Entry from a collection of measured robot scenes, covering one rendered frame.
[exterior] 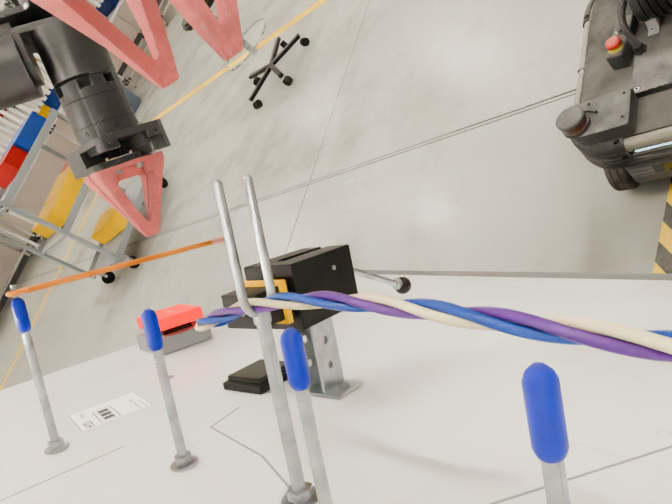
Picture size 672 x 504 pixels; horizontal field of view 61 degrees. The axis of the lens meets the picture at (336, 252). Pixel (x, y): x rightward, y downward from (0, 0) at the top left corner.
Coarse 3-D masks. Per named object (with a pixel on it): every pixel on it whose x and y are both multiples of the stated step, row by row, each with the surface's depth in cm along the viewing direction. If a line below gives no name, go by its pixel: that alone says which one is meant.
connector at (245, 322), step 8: (248, 288) 34; (256, 288) 33; (264, 288) 33; (288, 288) 33; (224, 296) 33; (232, 296) 32; (248, 296) 32; (256, 296) 31; (264, 296) 32; (224, 304) 33; (232, 304) 33; (272, 312) 32; (280, 312) 33; (240, 320) 33; (248, 320) 32; (272, 320) 32; (280, 320) 33; (240, 328) 33; (248, 328) 32; (256, 328) 32
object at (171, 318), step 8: (184, 304) 59; (160, 312) 57; (168, 312) 56; (176, 312) 56; (184, 312) 55; (192, 312) 56; (200, 312) 56; (160, 320) 54; (168, 320) 54; (176, 320) 55; (184, 320) 55; (192, 320) 56; (160, 328) 54; (168, 328) 54; (176, 328) 56; (184, 328) 56
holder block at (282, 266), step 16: (288, 256) 36; (304, 256) 35; (320, 256) 35; (336, 256) 36; (256, 272) 35; (272, 272) 34; (288, 272) 33; (304, 272) 33; (320, 272) 35; (336, 272) 36; (352, 272) 37; (304, 288) 33; (320, 288) 34; (336, 288) 36; (352, 288) 37; (304, 320) 33; (320, 320) 34
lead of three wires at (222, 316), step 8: (216, 312) 25; (224, 312) 24; (232, 312) 24; (240, 312) 24; (256, 312) 23; (200, 320) 26; (208, 320) 26; (216, 320) 25; (224, 320) 25; (232, 320) 32; (200, 328) 27; (208, 328) 26
